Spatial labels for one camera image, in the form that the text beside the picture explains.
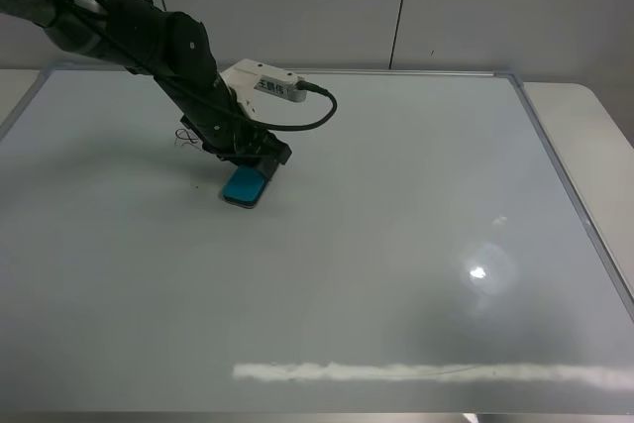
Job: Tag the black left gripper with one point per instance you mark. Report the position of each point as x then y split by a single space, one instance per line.
241 146

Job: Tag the blue felt whiteboard eraser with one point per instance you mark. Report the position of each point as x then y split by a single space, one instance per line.
245 187

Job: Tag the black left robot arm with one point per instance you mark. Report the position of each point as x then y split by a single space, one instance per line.
173 49

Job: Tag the black marker scribble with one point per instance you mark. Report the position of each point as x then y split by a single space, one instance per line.
186 138

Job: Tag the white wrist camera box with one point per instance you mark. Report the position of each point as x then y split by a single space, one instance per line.
248 76

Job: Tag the white whiteboard with aluminium frame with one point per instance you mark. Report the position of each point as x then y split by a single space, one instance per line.
419 253

